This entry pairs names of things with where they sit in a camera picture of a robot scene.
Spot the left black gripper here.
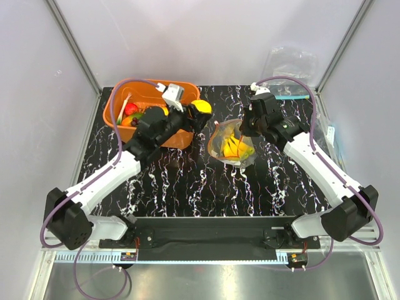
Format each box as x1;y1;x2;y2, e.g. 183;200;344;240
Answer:
156;101;211;148

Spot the yellow pear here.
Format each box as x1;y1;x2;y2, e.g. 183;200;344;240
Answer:
191;99;213;114

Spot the red zip clear bag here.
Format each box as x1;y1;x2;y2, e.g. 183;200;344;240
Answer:
207;119;257;169

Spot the yellow banana bunch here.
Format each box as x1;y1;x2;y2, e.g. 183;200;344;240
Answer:
222;134;255;161

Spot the orange plastic basket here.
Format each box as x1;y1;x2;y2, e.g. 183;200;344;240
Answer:
103;79;200;149

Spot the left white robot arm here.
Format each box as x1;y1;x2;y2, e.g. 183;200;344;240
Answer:
41;100;212;250

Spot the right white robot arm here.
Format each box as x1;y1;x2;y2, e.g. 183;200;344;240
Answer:
241;91;379;248

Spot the blue zip plastic bag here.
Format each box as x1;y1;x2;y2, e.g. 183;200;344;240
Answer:
263;46;318;96

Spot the clear plastic bag right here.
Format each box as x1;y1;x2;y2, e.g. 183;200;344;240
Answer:
314;112;338;160

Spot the red apple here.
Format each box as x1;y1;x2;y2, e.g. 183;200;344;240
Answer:
124;102;139;116

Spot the orange green mango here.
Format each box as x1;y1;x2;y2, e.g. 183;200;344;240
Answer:
121;112;143;127

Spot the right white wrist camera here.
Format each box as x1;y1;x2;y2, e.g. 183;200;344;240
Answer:
250;82;271;96

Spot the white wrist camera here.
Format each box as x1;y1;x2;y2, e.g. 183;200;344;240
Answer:
250;82;271;96
156;82;184;112

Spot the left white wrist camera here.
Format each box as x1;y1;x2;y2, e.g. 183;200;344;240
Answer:
156;82;184;112

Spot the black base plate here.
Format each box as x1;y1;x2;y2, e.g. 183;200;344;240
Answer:
99;216;321;264

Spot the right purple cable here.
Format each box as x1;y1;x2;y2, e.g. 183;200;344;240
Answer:
254;76;384;273

